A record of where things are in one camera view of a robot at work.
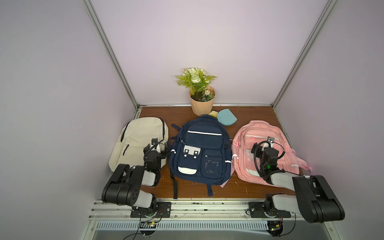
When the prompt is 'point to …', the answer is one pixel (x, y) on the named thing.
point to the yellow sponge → (213, 113)
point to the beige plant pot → (202, 101)
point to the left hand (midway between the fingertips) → (159, 142)
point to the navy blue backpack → (200, 153)
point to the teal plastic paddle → (226, 117)
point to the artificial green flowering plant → (196, 79)
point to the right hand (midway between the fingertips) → (268, 141)
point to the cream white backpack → (128, 146)
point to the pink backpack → (247, 134)
